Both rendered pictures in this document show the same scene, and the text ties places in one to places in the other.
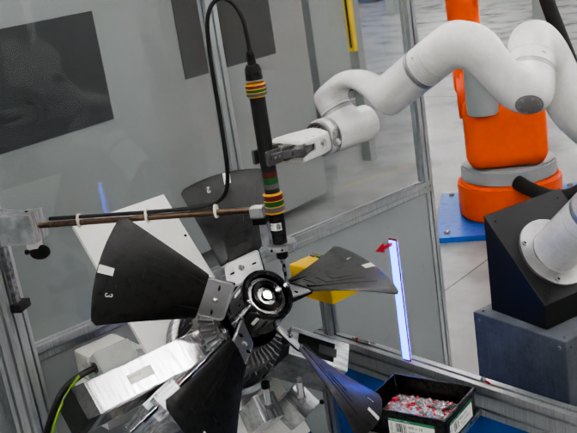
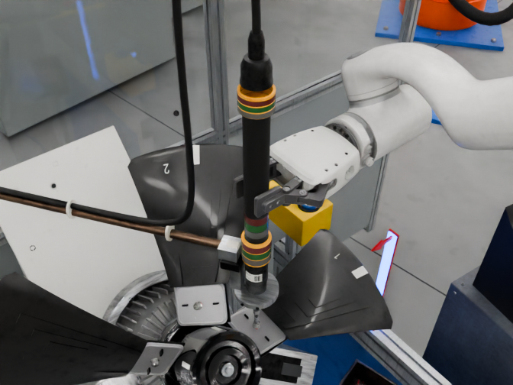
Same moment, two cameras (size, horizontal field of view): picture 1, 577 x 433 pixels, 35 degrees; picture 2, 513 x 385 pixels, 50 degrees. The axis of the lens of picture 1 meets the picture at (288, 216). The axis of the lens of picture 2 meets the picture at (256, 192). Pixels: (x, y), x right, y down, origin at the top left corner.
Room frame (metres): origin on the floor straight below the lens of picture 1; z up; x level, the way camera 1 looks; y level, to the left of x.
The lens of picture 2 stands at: (1.38, 0.02, 1.98)
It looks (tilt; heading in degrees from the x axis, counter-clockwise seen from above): 43 degrees down; 0
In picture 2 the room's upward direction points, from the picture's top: straight up
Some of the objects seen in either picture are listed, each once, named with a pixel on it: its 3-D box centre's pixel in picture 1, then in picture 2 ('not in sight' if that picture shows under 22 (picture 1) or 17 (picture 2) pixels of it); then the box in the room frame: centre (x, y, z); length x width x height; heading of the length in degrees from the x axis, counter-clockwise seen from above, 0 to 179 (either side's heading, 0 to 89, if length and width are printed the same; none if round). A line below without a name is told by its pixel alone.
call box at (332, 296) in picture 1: (324, 280); (295, 209); (2.37, -0.07, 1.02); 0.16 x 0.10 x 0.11; 39
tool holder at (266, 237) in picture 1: (273, 227); (250, 270); (1.91, 0.04, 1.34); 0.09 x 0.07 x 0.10; 74
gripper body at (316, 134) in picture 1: (303, 143); (316, 160); (1.98, -0.06, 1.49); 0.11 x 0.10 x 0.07; 129
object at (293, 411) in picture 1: (294, 405); not in sight; (1.89, 0.05, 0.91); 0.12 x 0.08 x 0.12; 39
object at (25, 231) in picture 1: (20, 226); not in sight; (2.08, 0.63, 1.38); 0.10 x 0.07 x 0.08; 74
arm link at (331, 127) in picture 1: (324, 137); (348, 143); (2.02, -0.11, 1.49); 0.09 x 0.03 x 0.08; 39
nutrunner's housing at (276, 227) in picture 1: (266, 157); (256, 195); (1.91, 0.03, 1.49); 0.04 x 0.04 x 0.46
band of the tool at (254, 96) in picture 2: (256, 89); (256, 100); (1.91, 0.03, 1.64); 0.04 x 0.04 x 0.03
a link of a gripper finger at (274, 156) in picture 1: (282, 155); (281, 202); (1.89, -0.01, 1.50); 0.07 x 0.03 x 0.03; 129
